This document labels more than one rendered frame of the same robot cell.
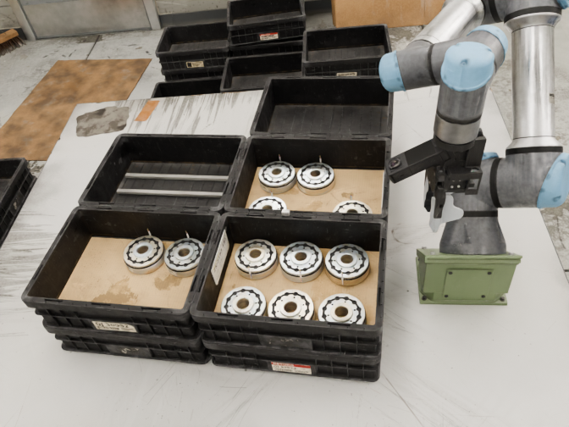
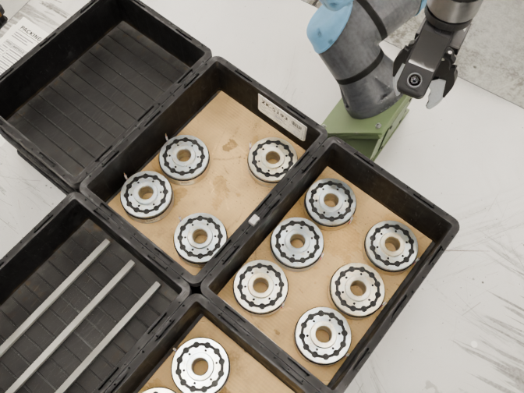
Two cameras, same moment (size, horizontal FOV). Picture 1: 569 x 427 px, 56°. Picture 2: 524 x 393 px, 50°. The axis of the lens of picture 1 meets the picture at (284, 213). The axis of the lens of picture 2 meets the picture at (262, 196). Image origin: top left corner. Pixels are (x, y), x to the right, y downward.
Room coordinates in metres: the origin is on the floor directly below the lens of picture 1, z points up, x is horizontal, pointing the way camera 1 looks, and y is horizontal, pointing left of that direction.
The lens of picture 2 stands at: (0.75, 0.33, 1.88)
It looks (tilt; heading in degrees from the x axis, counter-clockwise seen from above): 67 degrees down; 291
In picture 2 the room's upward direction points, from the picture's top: 2 degrees clockwise
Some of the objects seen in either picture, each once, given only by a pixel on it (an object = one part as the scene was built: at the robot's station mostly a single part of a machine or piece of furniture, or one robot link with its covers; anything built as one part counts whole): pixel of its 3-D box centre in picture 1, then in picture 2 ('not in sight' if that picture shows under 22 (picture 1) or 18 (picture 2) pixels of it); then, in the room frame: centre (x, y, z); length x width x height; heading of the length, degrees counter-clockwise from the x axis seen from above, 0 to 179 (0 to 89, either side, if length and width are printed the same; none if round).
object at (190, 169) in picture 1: (171, 185); (61, 330); (1.14, 0.30, 0.87); 0.40 x 0.30 x 0.11; 74
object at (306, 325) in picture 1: (293, 268); (332, 257); (0.74, 0.00, 0.92); 0.40 x 0.30 x 0.02; 74
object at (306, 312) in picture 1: (290, 308); (357, 288); (0.67, 0.02, 0.86); 0.10 x 0.10 x 0.01
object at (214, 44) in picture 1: (201, 63); not in sight; (2.76, 0.32, 0.31); 0.40 x 0.30 x 0.34; 81
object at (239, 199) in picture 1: (312, 190); (209, 173); (1.02, -0.08, 0.87); 0.40 x 0.30 x 0.11; 74
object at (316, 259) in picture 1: (301, 257); (297, 242); (0.81, -0.02, 0.86); 0.10 x 0.10 x 0.01
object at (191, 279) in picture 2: (311, 175); (207, 162); (1.02, -0.08, 0.92); 0.40 x 0.30 x 0.02; 74
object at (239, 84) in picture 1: (267, 99); not in sight; (2.30, -0.01, 0.31); 0.40 x 0.30 x 0.34; 81
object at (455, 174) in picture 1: (453, 160); (440, 33); (0.71, -0.32, 1.19); 0.09 x 0.08 x 0.12; 84
